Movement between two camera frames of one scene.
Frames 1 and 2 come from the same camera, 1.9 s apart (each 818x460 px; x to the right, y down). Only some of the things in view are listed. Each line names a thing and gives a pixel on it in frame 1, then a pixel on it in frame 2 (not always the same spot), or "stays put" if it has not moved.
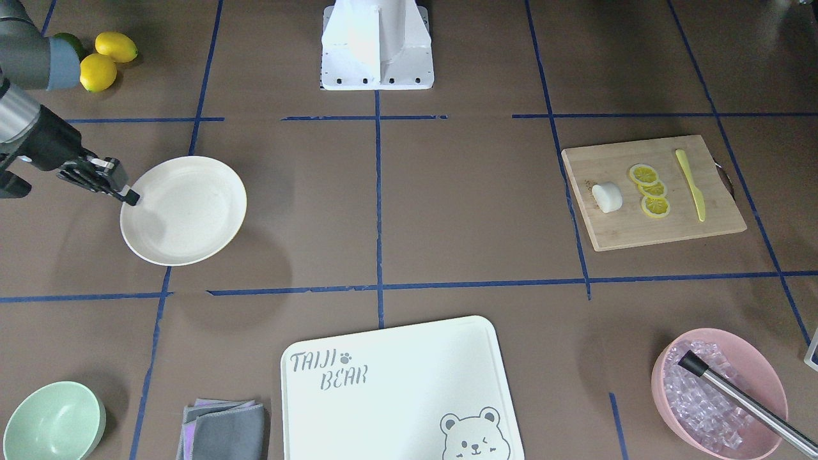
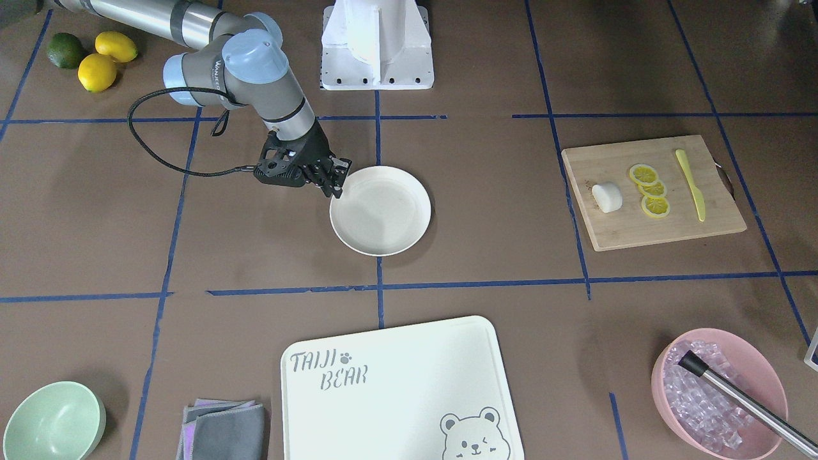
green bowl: [58, 420] stays put
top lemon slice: [641, 174] stays put
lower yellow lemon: [97, 72] stays put
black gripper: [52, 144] -> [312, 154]
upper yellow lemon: [118, 46] stays put
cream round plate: [190, 209] -> [384, 211]
